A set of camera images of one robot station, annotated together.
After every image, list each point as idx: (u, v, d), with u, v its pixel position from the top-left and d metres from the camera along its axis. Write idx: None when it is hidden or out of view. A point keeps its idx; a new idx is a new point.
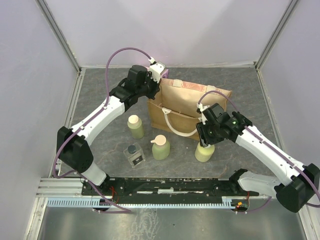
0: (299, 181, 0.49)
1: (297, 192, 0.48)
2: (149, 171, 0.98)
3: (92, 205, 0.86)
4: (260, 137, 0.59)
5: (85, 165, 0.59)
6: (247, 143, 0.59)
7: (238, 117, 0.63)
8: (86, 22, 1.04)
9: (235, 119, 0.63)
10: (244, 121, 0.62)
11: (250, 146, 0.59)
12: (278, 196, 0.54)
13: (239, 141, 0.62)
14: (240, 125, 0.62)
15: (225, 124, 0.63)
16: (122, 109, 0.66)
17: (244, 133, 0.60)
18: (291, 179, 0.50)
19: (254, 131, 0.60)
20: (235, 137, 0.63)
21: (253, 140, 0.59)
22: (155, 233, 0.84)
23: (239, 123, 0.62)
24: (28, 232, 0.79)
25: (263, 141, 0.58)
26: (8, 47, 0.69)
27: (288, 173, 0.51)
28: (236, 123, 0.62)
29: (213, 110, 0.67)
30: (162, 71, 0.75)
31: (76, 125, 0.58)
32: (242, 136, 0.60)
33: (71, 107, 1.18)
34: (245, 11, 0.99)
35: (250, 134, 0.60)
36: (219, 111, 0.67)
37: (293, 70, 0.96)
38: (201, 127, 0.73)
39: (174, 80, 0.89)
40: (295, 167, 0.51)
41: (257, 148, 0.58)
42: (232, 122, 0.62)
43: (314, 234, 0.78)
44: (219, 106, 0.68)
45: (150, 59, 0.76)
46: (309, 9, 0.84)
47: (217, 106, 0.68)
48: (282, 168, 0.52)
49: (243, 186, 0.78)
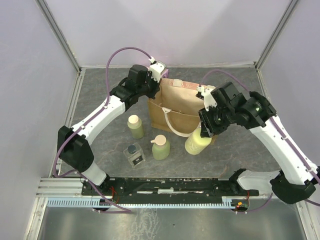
0: (311, 185, 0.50)
1: (304, 194, 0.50)
2: (149, 171, 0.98)
3: (92, 205, 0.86)
4: (283, 132, 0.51)
5: (85, 164, 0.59)
6: (267, 138, 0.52)
7: (260, 102, 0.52)
8: (86, 22, 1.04)
9: (259, 104, 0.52)
10: (268, 108, 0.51)
11: (269, 141, 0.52)
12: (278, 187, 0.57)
13: (256, 131, 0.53)
14: (262, 113, 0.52)
15: (244, 109, 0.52)
16: (123, 109, 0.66)
17: (267, 125, 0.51)
18: (304, 184, 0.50)
19: (278, 124, 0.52)
20: (252, 125, 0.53)
21: (275, 135, 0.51)
22: (155, 233, 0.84)
23: (262, 110, 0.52)
24: (28, 232, 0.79)
25: (286, 138, 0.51)
26: (7, 47, 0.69)
27: (302, 177, 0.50)
28: (259, 109, 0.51)
29: (226, 91, 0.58)
30: (162, 71, 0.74)
31: (76, 124, 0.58)
32: (266, 129, 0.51)
33: (71, 107, 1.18)
34: (245, 12, 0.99)
35: (273, 127, 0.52)
36: (233, 92, 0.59)
37: (293, 70, 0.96)
38: (205, 114, 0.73)
39: (174, 80, 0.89)
40: (310, 171, 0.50)
41: (278, 145, 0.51)
42: (255, 109, 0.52)
43: (314, 234, 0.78)
44: (233, 87, 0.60)
45: (150, 59, 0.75)
46: (309, 9, 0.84)
47: (231, 86, 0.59)
48: (299, 171, 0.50)
49: (243, 185, 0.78)
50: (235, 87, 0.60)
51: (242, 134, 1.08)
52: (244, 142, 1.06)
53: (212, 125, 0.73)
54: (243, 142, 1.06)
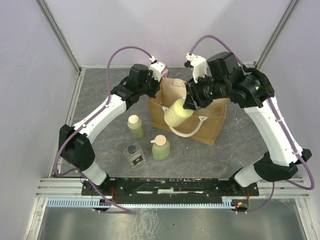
0: (295, 167, 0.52)
1: (288, 175, 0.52)
2: (149, 171, 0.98)
3: (92, 205, 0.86)
4: (278, 115, 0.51)
5: (87, 163, 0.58)
6: (261, 119, 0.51)
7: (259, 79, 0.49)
8: (86, 22, 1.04)
9: (258, 84, 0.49)
10: (267, 87, 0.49)
11: (262, 122, 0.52)
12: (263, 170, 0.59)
13: (251, 111, 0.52)
14: (260, 94, 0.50)
15: (244, 88, 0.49)
16: (124, 108, 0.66)
17: (264, 106, 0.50)
18: (288, 165, 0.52)
19: (274, 105, 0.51)
20: (248, 104, 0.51)
21: (270, 117, 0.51)
22: (155, 233, 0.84)
23: (260, 90, 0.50)
24: (28, 232, 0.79)
25: (279, 121, 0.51)
26: (8, 47, 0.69)
27: (288, 159, 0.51)
28: (259, 88, 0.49)
29: (226, 63, 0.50)
30: (163, 70, 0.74)
31: (78, 123, 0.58)
32: (262, 111, 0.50)
33: (71, 107, 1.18)
34: (245, 11, 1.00)
35: (269, 108, 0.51)
36: (233, 65, 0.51)
37: (293, 71, 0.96)
38: (193, 87, 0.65)
39: (175, 80, 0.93)
40: (296, 154, 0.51)
41: (271, 127, 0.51)
42: (255, 89, 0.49)
43: (314, 234, 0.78)
44: (233, 57, 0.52)
45: (151, 58, 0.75)
46: (309, 9, 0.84)
47: (232, 57, 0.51)
48: (286, 153, 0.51)
49: (241, 182, 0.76)
50: (235, 58, 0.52)
51: (242, 134, 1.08)
52: (244, 142, 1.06)
53: (199, 98, 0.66)
54: (243, 142, 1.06)
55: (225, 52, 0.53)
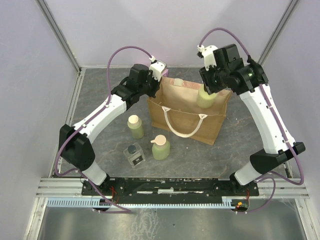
0: (283, 155, 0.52)
1: (277, 163, 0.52)
2: (149, 171, 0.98)
3: (92, 205, 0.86)
4: (269, 102, 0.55)
5: (86, 163, 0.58)
6: (253, 104, 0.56)
7: (254, 68, 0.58)
8: (86, 22, 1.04)
9: (251, 71, 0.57)
10: (260, 75, 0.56)
11: (255, 107, 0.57)
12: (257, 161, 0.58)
13: (245, 97, 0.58)
14: (253, 80, 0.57)
15: (238, 73, 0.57)
16: (124, 108, 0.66)
17: (255, 91, 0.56)
18: (277, 152, 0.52)
19: (266, 92, 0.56)
20: (241, 90, 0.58)
21: (260, 102, 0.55)
22: (155, 233, 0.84)
23: (253, 77, 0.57)
24: (28, 232, 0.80)
25: (270, 107, 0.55)
26: (8, 48, 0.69)
27: (278, 146, 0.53)
28: (252, 75, 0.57)
29: (227, 53, 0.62)
30: (163, 70, 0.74)
31: (78, 123, 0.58)
32: (253, 94, 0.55)
33: (71, 107, 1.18)
34: (245, 12, 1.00)
35: (261, 94, 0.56)
36: (234, 55, 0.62)
37: (293, 71, 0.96)
38: (205, 74, 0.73)
39: (175, 79, 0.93)
40: (286, 142, 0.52)
41: (261, 112, 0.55)
42: (248, 75, 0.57)
43: (314, 234, 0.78)
44: (236, 49, 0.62)
45: (151, 58, 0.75)
46: (309, 9, 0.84)
47: (234, 48, 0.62)
48: (275, 140, 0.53)
49: (240, 181, 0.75)
50: (237, 50, 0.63)
51: (242, 134, 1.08)
52: (244, 142, 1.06)
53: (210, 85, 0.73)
54: (243, 142, 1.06)
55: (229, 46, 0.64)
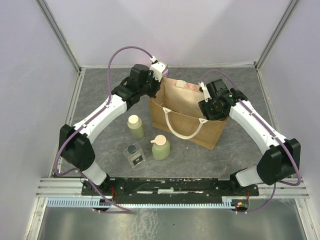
0: (277, 150, 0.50)
1: (272, 159, 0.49)
2: (149, 171, 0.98)
3: (92, 205, 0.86)
4: (250, 110, 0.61)
5: (86, 163, 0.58)
6: (238, 115, 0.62)
7: (235, 92, 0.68)
8: (86, 22, 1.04)
9: (232, 94, 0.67)
10: (239, 95, 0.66)
11: (241, 118, 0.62)
12: (262, 170, 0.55)
13: (232, 114, 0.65)
14: (234, 99, 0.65)
15: (222, 97, 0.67)
16: (124, 108, 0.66)
17: (236, 105, 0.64)
18: (269, 147, 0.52)
19: (246, 104, 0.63)
20: (228, 110, 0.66)
21: (243, 112, 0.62)
22: (155, 233, 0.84)
23: (234, 96, 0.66)
24: (28, 232, 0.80)
25: (252, 113, 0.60)
26: (7, 48, 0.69)
27: (268, 142, 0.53)
28: (232, 96, 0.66)
29: (215, 85, 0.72)
30: (163, 70, 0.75)
31: (78, 123, 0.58)
32: (234, 107, 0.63)
33: (71, 107, 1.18)
34: (245, 12, 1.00)
35: (242, 107, 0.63)
36: (221, 86, 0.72)
37: (293, 71, 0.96)
38: (204, 104, 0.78)
39: (178, 80, 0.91)
40: (275, 137, 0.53)
41: (246, 119, 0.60)
42: (229, 96, 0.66)
43: (314, 234, 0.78)
44: (222, 82, 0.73)
45: (151, 58, 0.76)
46: (309, 9, 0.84)
47: (221, 81, 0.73)
48: (264, 137, 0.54)
49: (241, 181, 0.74)
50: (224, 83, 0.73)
51: (242, 134, 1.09)
52: (244, 142, 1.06)
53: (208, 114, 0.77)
54: (243, 142, 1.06)
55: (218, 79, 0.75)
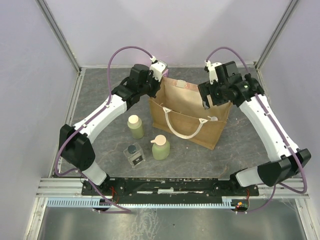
0: (286, 161, 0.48)
1: (281, 170, 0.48)
2: (149, 171, 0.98)
3: (92, 205, 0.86)
4: (266, 109, 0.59)
5: (87, 162, 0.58)
6: (252, 113, 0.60)
7: (250, 82, 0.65)
8: (86, 22, 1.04)
9: (247, 84, 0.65)
10: (255, 87, 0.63)
11: (254, 116, 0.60)
12: (263, 171, 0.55)
13: (244, 107, 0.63)
14: (250, 91, 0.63)
15: (236, 85, 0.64)
16: (124, 108, 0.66)
17: (252, 100, 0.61)
18: (280, 157, 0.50)
19: (263, 102, 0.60)
20: (240, 101, 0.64)
21: (258, 110, 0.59)
22: (155, 233, 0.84)
23: (250, 88, 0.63)
24: (28, 232, 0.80)
25: (268, 114, 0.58)
26: (7, 47, 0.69)
27: (279, 151, 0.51)
28: (248, 88, 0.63)
29: (227, 68, 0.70)
30: (163, 70, 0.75)
31: (78, 123, 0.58)
32: (249, 102, 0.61)
33: (71, 107, 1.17)
34: (245, 12, 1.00)
35: (257, 103, 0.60)
36: (233, 71, 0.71)
37: (293, 71, 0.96)
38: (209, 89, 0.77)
39: (178, 80, 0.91)
40: (288, 147, 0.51)
41: (260, 120, 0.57)
42: (244, 86, 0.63)
43: (314, 234, 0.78)
44: (234, 66, 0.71)
45: (151, 58, 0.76)
46: (309, 9, 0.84)
47: (233, 64, 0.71)
48: (276, 145, 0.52)
49: (241, 181, 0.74)
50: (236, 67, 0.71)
51: (242, 134, 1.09)
52: (244, 142, 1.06)
53: (212, 98, 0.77)
54: (243, 142, 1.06)
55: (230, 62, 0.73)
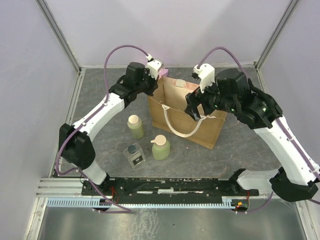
0: (313, 186, 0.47)
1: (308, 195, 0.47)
2: (149, 171, 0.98)
3: (92, 205, 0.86)
4: (289, 133, 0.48)
5: (87, 161, 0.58)
6: (272, 138, 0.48)
7: (265, 100, 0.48)
8: (86, 22, 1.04)
9: (264, 104, 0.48)
10: (274, 107, 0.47)
11: (274, 142, 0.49)
12: (282, 188, 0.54)
13: (261, 132, 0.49)
14: (269, 115, 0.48)
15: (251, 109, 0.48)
16: (122, 106, 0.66)
17: (273, 126, 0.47)
18: (307, 184, 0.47)
19: (283, 124, 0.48)
20: (257, 126, 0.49)
21: (280, 136, 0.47)
22: (155, 233, 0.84)
23: (268, 111, 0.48)
24: (28, 232, 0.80)
25: (292, 139, 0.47)
26: (8, 47, 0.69)
27: (306, 179, 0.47)
28: (266, 110, 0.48)
29: (237, 86, 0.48)
30: (160, 68, 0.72)
31: (77, 122, 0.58)
32: (272, 130, 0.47)
33: (71, 107, 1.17)
34: (245, 12, 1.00)
35: (279, 127, 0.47)
36: (243, 85, 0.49)
37: (293, 71, 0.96)
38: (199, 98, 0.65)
39: (177, 79, 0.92)
40: (314, 172, 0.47)
41: (283, 147, 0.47)
42: (261, 110, 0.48)
43: (314, 234, 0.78)
44: (244, 78, 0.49)
45: (147, 56, 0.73)
46: (309, 9, 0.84)
47: (243, 77, 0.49)
48: (303, 173, 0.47)
49: (243, 185, 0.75)
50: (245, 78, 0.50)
51: (242, 134, 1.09)
52: (244, 142, 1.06)
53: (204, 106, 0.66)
54: (243, 142, 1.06)
55: (235, 70, 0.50)
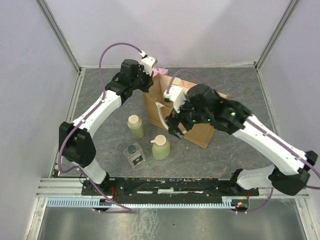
0: (305, 173, 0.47)
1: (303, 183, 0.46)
2: (149, 171, 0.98)
3: (93, 205, 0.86)
4: (263, 129, 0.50)
5: (88, 158, 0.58)
6: (250, 137, 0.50)
7: (232, 106, 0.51)
8: (86, 22, 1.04)
9: (232, 109, 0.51)
10: (241, 111, 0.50)
11: (252, 140, 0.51)
12: (280, 183, 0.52)
13: (239, 136, 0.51)
14: (239, 118, 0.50)
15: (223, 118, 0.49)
16: (119, 102, 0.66)
17: (246, 126, 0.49)
18: (298, 172, 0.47)
19: (255, 122, 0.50)
20: (232, 130, 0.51)
21: (256, 133, 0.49)
22: (155, 233, 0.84)
23: (238, 115, 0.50)
24: (28, 232, 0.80)
25: (267, 133, 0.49)
26: (8, 48, 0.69)
27: (294, 167, 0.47)
28: (235, 115, 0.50)
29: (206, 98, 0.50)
30: (153, 64, 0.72)
31: (76, 119, 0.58)
32: (245, 130, 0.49)
33: (71, 107, 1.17)
34: (245, 11, 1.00)
35: (252, 126, 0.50)
36: (212, 98, 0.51)
37: (293, 71, 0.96)
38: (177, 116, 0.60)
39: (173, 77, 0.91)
40: (300, 158, 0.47)
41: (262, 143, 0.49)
42: (231, 114, 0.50)
43: (314, 234, 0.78)
44: (211, 91, 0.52)
45: (141, 53, 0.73)
46: (309, 9, 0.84)
47: (209, 91, 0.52)
48: (289, 162, 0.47)
49: (244, 185, 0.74)
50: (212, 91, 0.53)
51: None
52: (243, 142, 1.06)
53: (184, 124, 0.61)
54: (243, 142, 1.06)
55: (202, 85, 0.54)
